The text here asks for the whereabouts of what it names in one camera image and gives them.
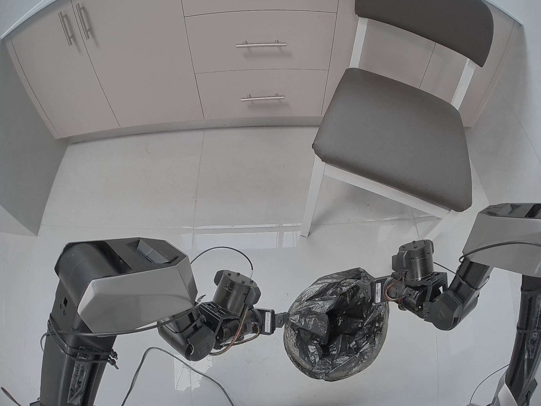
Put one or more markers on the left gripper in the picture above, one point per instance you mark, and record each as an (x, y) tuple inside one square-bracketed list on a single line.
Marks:
[(258, 323)]

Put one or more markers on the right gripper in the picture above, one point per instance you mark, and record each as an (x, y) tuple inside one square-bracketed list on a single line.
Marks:
[(382, 291)]

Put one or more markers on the black plastic bag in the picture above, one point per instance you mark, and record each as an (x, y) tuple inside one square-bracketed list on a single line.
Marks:
[(338, 332)]

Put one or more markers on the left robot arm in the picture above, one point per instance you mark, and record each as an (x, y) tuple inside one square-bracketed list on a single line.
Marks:
[(126, 286)]

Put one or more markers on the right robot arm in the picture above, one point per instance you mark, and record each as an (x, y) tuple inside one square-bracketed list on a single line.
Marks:
[(460, 286)]

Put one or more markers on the white chair with grey cushions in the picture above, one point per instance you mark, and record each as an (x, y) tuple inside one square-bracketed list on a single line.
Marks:
[(393, 142)]

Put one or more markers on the beige cabinet with drawers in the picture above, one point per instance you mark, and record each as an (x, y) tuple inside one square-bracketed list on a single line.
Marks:
[(143, 57)]

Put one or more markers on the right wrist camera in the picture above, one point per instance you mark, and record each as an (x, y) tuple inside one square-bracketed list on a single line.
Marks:
[(399, 259)]

